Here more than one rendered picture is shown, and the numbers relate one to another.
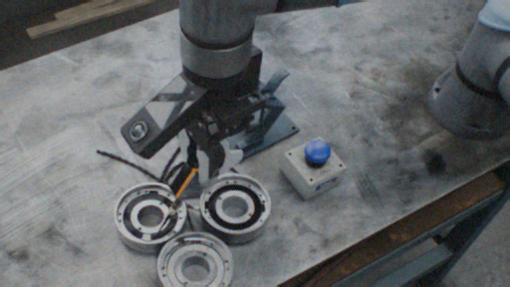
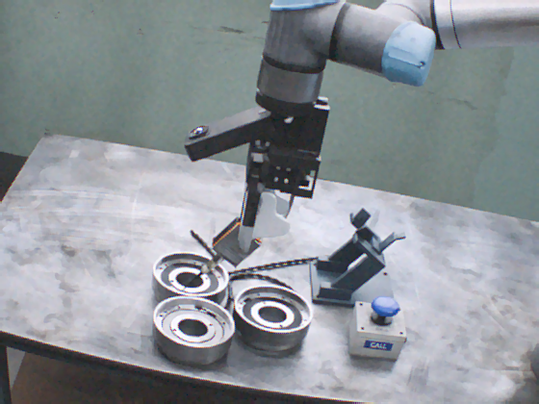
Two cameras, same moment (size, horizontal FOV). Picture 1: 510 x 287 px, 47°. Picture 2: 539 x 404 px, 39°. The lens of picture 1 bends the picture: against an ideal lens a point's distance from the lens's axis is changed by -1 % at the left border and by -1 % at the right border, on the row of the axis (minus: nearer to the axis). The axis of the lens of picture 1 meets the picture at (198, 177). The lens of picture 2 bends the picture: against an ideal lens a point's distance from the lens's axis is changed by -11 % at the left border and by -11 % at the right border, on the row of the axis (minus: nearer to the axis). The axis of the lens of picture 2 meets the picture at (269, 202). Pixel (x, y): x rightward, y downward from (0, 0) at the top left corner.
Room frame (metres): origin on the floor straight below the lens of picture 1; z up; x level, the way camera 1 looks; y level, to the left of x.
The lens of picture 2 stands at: (-0.35, -0.45, 1.50)
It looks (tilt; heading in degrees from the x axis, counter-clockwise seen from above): 29 degrees down; 28
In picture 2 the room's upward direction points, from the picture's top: 12 degrees clockwise
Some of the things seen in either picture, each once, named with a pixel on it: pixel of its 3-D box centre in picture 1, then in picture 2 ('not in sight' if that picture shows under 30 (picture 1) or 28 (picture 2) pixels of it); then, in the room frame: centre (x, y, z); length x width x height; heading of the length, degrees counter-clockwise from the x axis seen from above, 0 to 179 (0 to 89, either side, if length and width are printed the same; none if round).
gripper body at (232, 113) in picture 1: (218, 93); (284, 140); (0.47, -0.02, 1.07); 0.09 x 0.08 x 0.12; 124
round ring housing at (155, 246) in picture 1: (150, 219); (189, 285); (0.45, 0.07, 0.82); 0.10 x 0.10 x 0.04
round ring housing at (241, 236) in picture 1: (234, 209); (270, 319); (0.47, -0.06, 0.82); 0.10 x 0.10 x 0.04
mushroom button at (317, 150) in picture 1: (316, 157); (382, 315); (0.55, -0.18, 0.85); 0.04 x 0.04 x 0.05
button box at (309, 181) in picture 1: (316, 166); (380, 331); (0.55, -0.18, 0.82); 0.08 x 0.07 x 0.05; 121
